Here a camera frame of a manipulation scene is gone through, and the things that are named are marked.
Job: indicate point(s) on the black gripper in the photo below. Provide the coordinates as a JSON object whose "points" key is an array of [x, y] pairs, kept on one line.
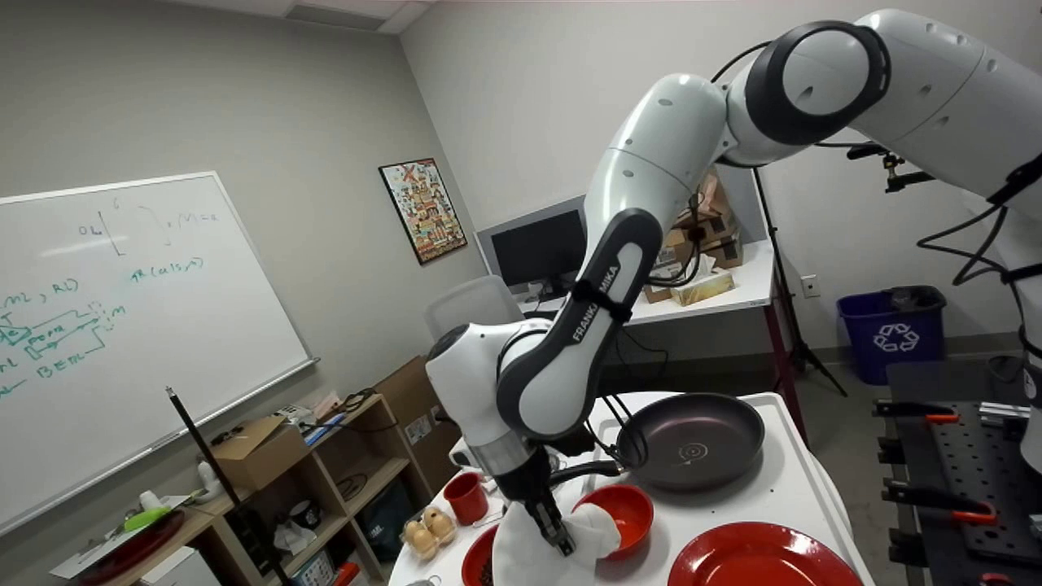
{"points": [[535, 491]]}

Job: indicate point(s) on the white towel with red print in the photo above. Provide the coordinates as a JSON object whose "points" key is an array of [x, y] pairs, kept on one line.
{"points": [[525, 559]]}

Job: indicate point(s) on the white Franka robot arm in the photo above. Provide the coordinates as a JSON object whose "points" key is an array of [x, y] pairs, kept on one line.
{"points": [[663, 151]]}

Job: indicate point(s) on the black frying pan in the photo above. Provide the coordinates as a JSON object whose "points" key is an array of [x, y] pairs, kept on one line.
{"points": [[694, 445]]}

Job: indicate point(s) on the empty red bowl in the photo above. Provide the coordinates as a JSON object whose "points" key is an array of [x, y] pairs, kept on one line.
{"points": [[627, 517]]}

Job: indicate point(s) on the red bowl with beans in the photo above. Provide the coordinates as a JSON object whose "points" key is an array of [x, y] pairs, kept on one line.
{"points": [[480, 561]]}

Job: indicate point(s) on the red cup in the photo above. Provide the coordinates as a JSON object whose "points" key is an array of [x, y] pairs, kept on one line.
{"points": [[466, 503]]}

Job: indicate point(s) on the beige bread rolls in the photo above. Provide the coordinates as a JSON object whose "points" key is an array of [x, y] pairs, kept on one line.
{"points": [[427, 533]]}

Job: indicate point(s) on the red plate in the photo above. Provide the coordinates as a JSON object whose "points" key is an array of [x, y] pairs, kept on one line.
{"points": [[766, 559]]}

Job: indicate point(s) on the wooden shelf unit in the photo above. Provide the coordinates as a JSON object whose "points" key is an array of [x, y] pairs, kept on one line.
{"points": [[346, 476]]}

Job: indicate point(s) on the grey office chair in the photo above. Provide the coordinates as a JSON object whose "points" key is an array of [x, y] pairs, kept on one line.
{"points": [[466, 310]]}

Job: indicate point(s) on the black computer monitor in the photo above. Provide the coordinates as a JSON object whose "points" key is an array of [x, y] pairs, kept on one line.
{"points": [[537, 249]]}

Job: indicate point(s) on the light wooden block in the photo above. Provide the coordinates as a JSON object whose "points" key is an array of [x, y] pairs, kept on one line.
{"points": [[703, 289]]}

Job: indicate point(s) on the small cardboard box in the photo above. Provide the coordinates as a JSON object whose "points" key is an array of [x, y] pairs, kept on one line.
{"points": [[257, 454]]}

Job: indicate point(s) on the black tripod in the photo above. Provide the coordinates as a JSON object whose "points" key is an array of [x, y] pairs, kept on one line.
{"points": [[800, 336]]}

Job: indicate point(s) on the white office desk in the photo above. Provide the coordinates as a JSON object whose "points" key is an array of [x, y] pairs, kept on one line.
{"points": [[749, 278]]}

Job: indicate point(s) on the black pole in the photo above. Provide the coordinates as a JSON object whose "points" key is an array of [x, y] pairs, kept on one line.
{"points": [[212, 466]]}

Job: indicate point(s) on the framed colourful poster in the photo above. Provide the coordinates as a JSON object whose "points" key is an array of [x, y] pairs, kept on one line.
{"points": [[425, 212]]}

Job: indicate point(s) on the small white bottle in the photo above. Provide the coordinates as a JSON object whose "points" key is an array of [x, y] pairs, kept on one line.
{"points": [[209, 479]]}

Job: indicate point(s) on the grey desk partition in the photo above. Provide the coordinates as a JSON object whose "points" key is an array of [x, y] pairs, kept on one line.
{"points": [[748, 212]]}

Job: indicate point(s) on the blue recycling bin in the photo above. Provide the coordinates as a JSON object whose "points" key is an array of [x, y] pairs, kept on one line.
{"points": [[893, 336]]}

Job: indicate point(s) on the green object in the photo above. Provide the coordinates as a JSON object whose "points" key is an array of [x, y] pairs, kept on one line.
{"points": [[149, 520]]}

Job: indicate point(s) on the black perforated workbench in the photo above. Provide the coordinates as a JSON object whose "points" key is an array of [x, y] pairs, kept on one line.
{"points": [[965, 476]]}

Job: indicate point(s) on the whiteboard with green writing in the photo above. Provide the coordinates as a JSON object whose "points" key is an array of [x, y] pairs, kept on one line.
{"points": [[130, 327]]}

